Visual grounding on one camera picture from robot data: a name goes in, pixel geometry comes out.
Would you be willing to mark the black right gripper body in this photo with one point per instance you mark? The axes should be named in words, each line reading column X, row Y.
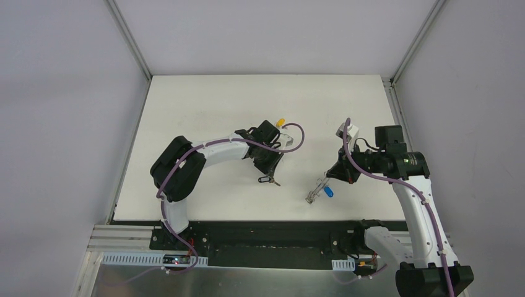
column 340, row 171

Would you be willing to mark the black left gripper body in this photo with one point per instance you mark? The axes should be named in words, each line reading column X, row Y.
column 267, row 164

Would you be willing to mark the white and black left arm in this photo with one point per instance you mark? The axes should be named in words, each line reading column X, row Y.
column 177, row 170

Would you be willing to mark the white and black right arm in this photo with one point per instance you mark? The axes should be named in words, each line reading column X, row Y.
column 431, row 267

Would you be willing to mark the yellow key tag with key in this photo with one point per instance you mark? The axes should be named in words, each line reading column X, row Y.
column 280, row 123

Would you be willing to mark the blue key tag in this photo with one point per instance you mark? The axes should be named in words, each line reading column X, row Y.
column 328, row 191

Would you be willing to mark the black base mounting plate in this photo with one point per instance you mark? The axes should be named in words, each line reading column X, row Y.
column 306, row 245

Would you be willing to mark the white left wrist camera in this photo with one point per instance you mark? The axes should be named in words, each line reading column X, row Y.
column 284, row 141

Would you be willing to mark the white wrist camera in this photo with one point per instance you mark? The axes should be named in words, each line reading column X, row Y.
column 284, row 141
column 352, row 132

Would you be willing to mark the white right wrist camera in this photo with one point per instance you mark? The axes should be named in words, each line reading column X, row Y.
column 352, row 132

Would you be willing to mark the white slotted cable duct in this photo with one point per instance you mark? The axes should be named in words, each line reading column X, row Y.
column 153, row 259

